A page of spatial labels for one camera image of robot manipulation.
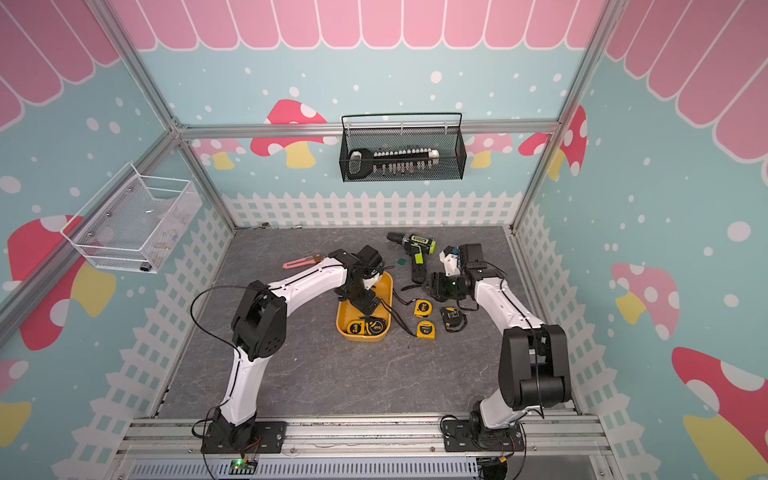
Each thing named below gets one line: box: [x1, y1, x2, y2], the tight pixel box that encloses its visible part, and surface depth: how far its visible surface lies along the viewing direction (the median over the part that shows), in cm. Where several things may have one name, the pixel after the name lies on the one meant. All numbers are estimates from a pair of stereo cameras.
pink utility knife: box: [283, 254, 323, 269], surface depth 112 cm
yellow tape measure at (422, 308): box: [413, 299, 433, 318], surface depth 96 cm
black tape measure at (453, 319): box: [440, 307, 468, 333], surface depth 96 cm
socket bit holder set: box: [347, 148, 440, 180], surface depth 90 cm
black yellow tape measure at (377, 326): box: [368, 318, 387, 336], surface depth 91 cm
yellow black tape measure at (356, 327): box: [347, 320, 365, 335], surface depth 93 cm
